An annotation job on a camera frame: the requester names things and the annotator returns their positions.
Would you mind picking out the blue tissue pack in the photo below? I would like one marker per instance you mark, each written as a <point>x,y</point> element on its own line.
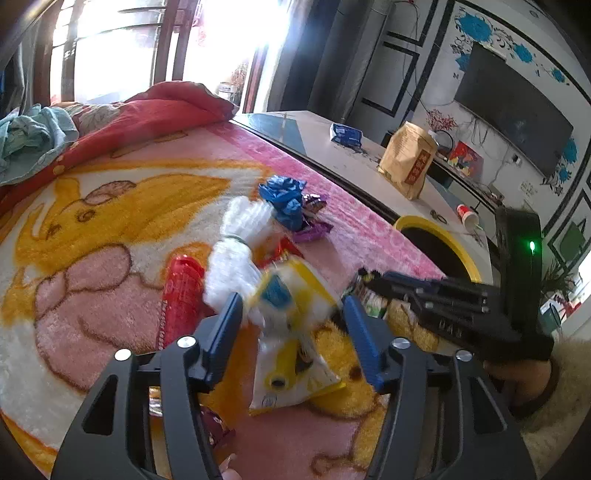
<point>346,136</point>

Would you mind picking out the wall television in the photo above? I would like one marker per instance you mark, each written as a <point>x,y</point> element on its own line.
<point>521,113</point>

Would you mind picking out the white foam roll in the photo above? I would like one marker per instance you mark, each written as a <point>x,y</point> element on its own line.
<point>246,225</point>

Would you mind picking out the colourful picture frame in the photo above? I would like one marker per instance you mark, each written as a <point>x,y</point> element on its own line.
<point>467,161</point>

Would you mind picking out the light blue cloth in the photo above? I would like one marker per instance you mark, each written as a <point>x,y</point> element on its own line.
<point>33,140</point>

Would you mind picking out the yellow white snack bag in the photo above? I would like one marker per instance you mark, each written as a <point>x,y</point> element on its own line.
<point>292,301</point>

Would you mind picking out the person right hand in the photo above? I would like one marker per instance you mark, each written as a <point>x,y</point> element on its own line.
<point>530,377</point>

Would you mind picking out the red white snack wrapper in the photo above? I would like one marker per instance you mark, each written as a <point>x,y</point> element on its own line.
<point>279,251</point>

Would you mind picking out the coffee table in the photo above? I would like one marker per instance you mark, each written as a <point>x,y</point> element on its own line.
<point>308,134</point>

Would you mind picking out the red paper cup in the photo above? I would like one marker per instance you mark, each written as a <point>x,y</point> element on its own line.
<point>468,217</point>

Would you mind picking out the blue crumpled wrapper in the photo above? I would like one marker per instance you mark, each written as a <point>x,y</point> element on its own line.
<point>285,194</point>

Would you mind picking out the red snack box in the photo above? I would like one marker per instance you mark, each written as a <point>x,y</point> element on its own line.
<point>181,301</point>

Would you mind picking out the brown paper bag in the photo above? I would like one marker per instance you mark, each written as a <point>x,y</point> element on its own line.
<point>407,158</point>

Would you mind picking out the pink cartoon blanket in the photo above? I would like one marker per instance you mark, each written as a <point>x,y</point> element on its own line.
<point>83,263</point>

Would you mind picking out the white vase with flowers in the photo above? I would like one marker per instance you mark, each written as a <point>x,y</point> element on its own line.
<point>441,127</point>

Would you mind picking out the grey standing air conditioner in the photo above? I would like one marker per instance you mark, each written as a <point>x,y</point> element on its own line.
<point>353,38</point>

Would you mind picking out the tv cabinet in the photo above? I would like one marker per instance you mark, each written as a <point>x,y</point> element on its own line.
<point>463,189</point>

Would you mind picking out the red floral quilt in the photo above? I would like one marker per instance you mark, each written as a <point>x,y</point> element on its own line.
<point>163,109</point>

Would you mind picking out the yellow rimmed trash bin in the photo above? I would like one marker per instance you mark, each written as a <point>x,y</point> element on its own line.
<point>440,246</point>

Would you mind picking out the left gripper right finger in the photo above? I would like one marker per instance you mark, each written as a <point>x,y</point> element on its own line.
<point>478,438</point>

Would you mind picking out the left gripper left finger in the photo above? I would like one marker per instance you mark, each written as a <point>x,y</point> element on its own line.
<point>109,437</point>

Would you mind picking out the purple snack wrapper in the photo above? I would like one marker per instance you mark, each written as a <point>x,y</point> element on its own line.
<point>313,227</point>

